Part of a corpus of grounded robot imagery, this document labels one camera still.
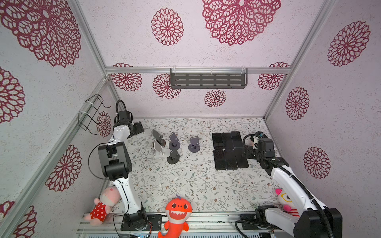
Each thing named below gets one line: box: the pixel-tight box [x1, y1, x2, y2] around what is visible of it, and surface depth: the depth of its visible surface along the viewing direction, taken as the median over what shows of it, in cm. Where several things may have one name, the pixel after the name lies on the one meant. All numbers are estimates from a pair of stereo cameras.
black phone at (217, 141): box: [211, 132, 225, 150], surface depth 108 cm
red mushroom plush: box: [83, 185, 122, 227], surface depth 74 cm
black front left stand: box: [166, 149, 181, 165], surface depth 96 cm
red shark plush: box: [158, 194, 193, 238], surface depth 71 cm
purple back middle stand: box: [188, 136, 201, 153], surface depth 100 cm
